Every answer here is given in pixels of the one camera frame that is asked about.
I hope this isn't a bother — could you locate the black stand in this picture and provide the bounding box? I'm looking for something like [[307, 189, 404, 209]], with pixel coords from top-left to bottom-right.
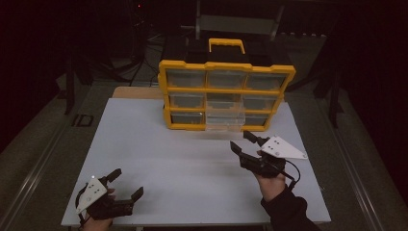
[[62, 47, 97, 116], [312, 61, 345, 129]]

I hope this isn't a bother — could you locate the grey metal stand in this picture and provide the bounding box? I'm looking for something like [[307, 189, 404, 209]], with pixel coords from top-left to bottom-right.
[[181, 0, 287, 41]]

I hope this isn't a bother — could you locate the person's right hand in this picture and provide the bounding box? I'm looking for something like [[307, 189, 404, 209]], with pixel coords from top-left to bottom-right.
[[254, 172, 287, 202]]

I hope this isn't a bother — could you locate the right hand-held gripper cable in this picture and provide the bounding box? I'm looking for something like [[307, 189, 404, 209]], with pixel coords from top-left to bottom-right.
[[283, 159, 302, 191]]

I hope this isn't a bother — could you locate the metal floor rail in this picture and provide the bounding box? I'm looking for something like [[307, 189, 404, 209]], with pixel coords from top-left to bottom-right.
[[317, 99, 389, 231], [0, 121, 78, 231]]

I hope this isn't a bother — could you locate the hand-held gripper cable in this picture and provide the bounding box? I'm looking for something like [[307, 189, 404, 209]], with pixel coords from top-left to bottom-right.
[[283, 159, 302, 191], [75, 189, 90, 225]]

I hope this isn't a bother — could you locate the black floor cable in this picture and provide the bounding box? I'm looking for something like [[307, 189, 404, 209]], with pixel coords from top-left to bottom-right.
[[128, 57, 152, 88]]

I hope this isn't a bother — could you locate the white table board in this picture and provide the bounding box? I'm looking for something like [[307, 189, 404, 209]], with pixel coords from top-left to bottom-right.
[[61, 97, 332, 227]]

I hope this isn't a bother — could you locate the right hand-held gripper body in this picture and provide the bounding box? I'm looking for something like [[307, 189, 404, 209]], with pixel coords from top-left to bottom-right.
[[239, 136, 308, 179]]

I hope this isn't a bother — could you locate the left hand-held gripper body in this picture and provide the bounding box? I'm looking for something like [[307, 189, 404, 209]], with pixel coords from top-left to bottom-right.
[[75, 175, 134, 220]]

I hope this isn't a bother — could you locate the left hand-held gripper cable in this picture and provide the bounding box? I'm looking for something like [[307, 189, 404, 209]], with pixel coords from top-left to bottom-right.
[[75, 189, 90, 225]]

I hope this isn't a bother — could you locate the person's left hand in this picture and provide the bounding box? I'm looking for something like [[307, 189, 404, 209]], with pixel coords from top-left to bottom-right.
[[80, 188, 116, 231]]

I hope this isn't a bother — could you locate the grid of clear drawers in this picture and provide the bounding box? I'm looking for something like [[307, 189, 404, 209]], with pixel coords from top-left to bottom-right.
[[166, 68, 288, 127]]

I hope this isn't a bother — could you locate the yellow black organizer cabinet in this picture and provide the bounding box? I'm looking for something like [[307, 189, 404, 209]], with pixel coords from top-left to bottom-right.
[[157, 38, 296, 133]]

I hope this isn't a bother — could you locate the clear plastic drawer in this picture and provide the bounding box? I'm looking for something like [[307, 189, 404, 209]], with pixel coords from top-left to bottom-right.
[[205, 95, 246, 133]]

